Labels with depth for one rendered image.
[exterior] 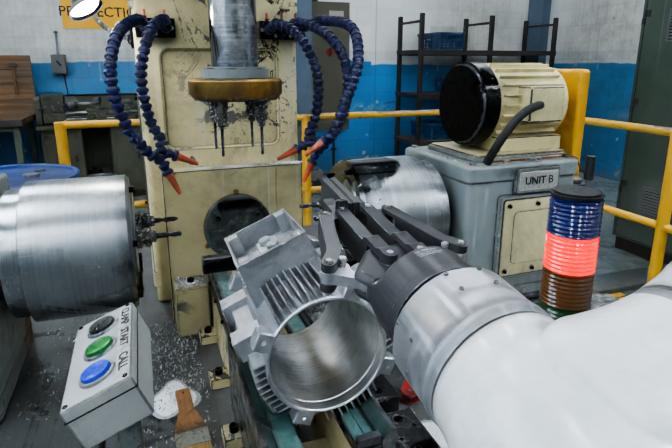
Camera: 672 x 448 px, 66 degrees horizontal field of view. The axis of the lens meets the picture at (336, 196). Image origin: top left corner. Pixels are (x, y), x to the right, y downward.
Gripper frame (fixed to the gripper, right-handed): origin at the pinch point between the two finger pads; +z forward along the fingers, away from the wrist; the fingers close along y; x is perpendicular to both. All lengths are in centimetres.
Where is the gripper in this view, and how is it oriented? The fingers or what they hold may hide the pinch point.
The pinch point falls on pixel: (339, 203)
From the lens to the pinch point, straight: 51.9
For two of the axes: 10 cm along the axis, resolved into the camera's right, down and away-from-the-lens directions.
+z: -3.5, -3.7, 8.6
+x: -0.5, 9.2, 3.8
